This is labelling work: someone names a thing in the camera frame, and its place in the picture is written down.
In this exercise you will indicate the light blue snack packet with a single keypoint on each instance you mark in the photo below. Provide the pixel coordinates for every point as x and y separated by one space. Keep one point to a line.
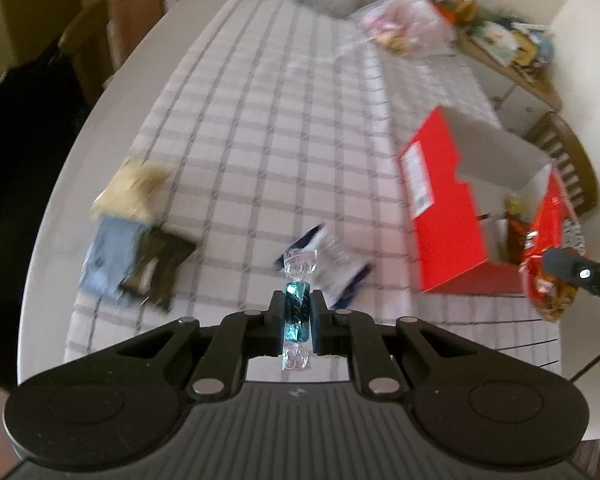
110 255

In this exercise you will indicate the red orange snack packet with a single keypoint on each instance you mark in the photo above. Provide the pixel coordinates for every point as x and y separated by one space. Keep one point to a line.
550 300

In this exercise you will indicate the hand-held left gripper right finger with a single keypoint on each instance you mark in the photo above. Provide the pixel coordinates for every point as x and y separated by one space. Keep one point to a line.
319 325

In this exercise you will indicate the wooden slatted chair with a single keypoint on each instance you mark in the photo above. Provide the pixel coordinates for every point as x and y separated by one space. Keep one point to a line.
580 160

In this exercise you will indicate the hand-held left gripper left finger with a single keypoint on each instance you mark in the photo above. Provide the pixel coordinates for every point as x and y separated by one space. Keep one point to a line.
277 325

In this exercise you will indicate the yellow snack packet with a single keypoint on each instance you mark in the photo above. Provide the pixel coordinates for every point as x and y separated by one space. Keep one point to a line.
516 207

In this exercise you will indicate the clear plastic bag of sweets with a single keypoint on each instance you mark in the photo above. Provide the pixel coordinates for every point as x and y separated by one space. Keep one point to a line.
400 20

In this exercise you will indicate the red cardboard box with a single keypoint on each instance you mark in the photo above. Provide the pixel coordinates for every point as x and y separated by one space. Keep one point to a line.
450 220

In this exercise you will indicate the teal candy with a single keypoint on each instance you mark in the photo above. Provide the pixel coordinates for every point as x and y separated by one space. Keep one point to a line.
296 310

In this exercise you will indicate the white blue snack packet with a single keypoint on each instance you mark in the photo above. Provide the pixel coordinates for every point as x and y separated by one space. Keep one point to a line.
337 265

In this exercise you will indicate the white grid tablecloth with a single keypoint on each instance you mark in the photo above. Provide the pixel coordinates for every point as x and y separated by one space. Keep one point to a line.
280 135

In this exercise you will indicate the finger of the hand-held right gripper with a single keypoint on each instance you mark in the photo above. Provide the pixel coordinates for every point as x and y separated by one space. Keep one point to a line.
580 272

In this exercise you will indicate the dark brown snack packet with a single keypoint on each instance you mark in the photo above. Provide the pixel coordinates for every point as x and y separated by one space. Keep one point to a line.
160 265

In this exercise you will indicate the pile of small household items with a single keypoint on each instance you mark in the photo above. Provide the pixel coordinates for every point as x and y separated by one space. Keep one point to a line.
505 35

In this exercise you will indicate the beige snack packet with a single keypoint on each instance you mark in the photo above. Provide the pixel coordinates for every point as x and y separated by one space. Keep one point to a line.
130 190

